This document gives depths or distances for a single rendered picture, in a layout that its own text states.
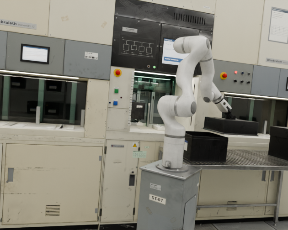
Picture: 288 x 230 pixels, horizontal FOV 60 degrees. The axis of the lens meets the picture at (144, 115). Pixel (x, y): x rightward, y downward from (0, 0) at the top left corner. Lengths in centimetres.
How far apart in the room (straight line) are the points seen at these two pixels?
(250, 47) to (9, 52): 205
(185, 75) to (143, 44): 78
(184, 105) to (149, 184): 48
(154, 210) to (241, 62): 162
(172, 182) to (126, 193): 92
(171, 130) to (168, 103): 15
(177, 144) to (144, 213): 43
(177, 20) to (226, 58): 57
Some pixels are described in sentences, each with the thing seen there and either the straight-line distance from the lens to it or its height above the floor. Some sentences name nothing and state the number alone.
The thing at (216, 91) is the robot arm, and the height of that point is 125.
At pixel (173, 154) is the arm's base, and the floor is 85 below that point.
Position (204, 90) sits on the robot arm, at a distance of 177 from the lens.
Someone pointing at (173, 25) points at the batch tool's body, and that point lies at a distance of 227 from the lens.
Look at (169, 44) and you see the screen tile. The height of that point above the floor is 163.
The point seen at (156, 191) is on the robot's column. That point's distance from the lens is 144.
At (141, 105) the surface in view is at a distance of 264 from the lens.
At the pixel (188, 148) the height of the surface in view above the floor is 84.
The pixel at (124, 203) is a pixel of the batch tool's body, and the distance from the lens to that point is 227.
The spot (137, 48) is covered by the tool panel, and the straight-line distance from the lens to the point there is 214.
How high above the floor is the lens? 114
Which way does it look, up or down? 3 degrees down
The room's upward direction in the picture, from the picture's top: 5 degrees clockwise
